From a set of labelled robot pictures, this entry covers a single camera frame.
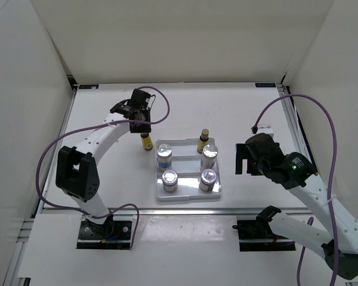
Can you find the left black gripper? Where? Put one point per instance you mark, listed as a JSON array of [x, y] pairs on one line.
[[145, 128]]

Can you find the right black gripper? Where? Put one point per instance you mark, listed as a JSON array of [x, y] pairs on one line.
[[242, 152]]

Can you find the small yellow-label bottle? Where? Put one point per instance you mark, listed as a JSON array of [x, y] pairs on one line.
[[203, 140], [146, 141]]

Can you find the tall silver-lid jar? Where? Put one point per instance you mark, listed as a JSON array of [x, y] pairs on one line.
[[164, 157], [209, 157]]

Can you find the short white-lid spice jar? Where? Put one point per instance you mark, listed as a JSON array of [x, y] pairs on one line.
[[170, 180], [207, 181]]

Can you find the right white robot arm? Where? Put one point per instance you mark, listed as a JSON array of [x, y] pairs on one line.
[[337, 243]]

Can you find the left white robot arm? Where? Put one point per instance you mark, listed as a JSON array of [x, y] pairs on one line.
[[77, 173]]

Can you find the white tiered organizer tray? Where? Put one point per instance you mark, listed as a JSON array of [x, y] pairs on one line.
[[186, 164]]

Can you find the left blue corner label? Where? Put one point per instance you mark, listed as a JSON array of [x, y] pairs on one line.
[[88, 86]]

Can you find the blue corner label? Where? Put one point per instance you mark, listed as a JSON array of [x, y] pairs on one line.
[[265, 85], [88, 86]]

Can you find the right blue corner label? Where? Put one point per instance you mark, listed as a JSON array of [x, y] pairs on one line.
[[265, 85]]

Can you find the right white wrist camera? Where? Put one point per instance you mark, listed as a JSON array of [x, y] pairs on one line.
[[267, 129]]

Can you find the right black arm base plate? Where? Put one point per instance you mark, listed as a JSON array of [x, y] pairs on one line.
[[251, 239]]

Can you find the aluminium right rail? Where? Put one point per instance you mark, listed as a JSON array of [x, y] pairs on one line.
[[296, 129]]

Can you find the aluminium rail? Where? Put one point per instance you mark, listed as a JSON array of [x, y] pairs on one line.
[[131, 211], [296, 129]]

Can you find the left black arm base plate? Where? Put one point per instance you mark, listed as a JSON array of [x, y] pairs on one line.
[[115, 235]]

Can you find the aluminium front rail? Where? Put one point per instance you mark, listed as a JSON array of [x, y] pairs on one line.
[[131, 211]]

